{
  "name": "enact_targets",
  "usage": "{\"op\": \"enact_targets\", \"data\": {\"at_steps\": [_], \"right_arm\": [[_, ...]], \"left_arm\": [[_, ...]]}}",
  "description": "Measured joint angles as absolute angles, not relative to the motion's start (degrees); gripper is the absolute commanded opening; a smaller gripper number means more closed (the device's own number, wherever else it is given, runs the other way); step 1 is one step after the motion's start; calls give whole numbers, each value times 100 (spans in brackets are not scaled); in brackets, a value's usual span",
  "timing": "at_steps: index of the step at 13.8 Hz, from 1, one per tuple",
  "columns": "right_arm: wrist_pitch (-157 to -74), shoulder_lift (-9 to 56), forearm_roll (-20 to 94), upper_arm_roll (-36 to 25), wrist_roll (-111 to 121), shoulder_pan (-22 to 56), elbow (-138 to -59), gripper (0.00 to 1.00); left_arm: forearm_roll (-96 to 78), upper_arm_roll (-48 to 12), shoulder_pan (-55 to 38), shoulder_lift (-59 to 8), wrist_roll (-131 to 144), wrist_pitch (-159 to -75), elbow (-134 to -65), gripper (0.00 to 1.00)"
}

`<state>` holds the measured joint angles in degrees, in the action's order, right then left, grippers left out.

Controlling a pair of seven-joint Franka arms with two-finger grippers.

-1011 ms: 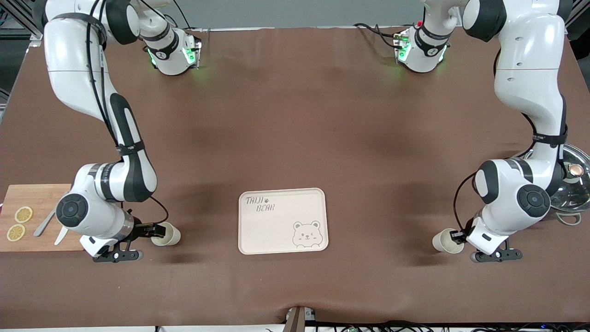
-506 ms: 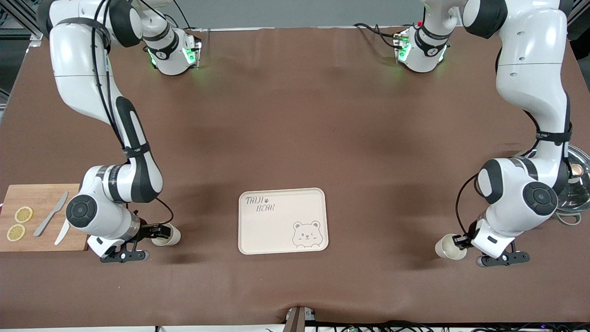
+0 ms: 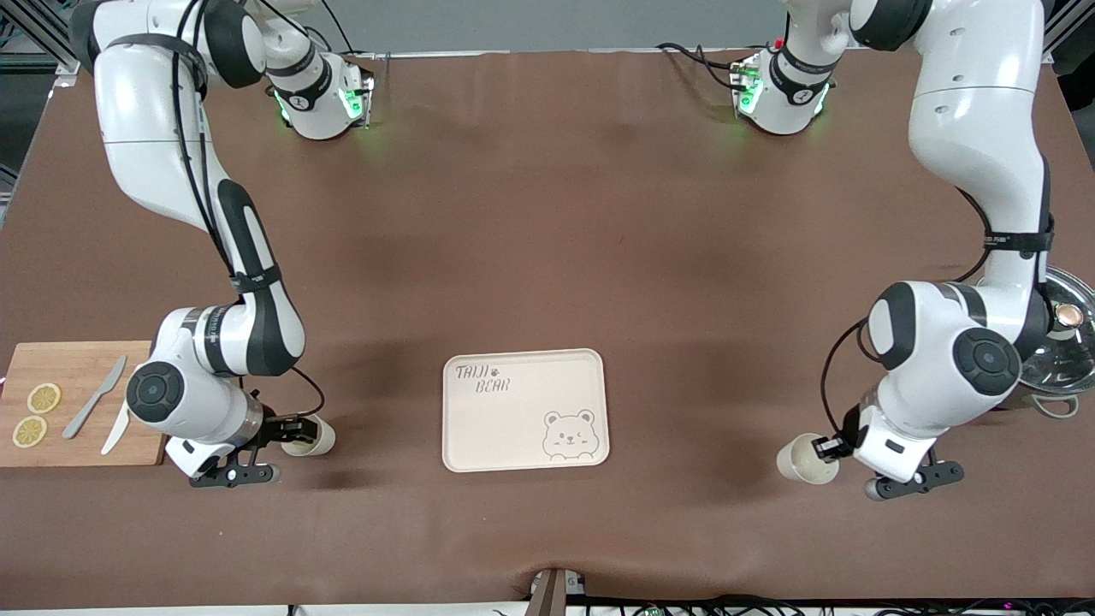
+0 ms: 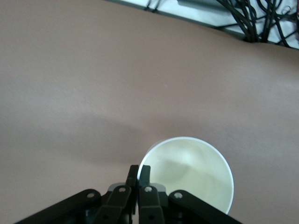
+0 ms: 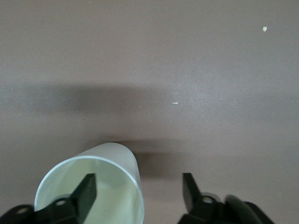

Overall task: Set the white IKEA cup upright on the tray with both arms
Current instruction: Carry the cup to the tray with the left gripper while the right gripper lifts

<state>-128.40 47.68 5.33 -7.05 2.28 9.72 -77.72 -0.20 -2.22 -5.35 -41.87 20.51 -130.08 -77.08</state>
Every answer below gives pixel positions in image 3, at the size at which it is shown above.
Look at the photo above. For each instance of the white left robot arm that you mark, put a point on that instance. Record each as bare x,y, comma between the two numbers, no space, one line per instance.
975,111

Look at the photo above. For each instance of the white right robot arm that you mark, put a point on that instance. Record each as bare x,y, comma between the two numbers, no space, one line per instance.
145,111

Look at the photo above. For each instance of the glass pot lid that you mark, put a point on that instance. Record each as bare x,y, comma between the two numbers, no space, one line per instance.
1069,351

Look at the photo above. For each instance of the white IKEA cup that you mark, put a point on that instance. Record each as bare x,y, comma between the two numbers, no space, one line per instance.
800,462
321,438

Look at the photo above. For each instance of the grey table edge mount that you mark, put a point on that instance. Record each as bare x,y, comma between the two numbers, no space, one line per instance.
552,595

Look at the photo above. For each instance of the white plastic knife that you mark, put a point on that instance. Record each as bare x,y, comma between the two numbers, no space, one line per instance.
115,435

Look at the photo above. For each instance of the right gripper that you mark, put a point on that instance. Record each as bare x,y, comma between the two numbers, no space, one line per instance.
271,428

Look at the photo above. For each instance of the white bear print tray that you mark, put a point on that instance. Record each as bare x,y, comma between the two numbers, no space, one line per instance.
513,428

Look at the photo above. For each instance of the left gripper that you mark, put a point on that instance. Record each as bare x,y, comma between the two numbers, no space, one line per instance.
849,430

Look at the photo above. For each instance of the yellow lemon slice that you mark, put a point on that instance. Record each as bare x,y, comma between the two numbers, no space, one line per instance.
30,432
44,398

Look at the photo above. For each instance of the grey plastic knife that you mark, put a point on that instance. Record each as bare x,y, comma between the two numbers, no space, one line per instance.
92,400

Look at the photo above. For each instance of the aluminium frame post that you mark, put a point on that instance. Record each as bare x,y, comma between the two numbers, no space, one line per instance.
34,34
1065,26

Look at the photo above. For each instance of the bamboo cutting board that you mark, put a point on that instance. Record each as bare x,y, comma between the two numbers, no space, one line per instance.
68,445

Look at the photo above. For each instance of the brown table mat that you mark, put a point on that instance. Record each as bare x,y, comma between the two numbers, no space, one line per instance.
547,214

